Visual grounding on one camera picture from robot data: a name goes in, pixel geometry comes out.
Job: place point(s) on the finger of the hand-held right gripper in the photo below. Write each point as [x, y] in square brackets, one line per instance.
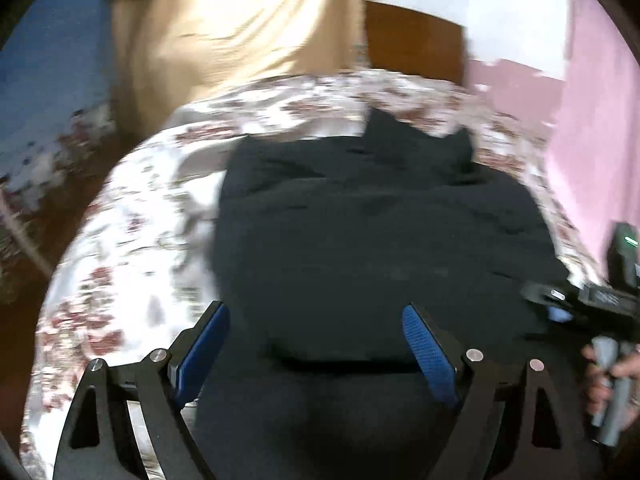
[557, 310]

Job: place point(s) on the black padded garment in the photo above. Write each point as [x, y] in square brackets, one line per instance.
[375, 235]

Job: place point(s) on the beige hanging sheet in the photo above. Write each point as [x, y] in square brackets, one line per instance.
[225, 25]

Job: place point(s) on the person's right hand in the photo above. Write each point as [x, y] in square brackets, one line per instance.
[600, 392]

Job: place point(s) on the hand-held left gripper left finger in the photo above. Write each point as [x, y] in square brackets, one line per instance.
[202, 355]

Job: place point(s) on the blue fabric wardrobe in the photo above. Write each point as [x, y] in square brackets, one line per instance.
[50, 60]

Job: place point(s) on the floral bedspread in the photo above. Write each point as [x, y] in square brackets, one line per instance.
[125, 240]

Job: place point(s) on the pink curtain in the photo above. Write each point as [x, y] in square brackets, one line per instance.
[595, 110]

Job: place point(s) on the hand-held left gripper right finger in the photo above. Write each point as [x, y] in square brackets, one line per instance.
[430, 355]

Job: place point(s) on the wooden headboard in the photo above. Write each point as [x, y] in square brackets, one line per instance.
[410, 40]

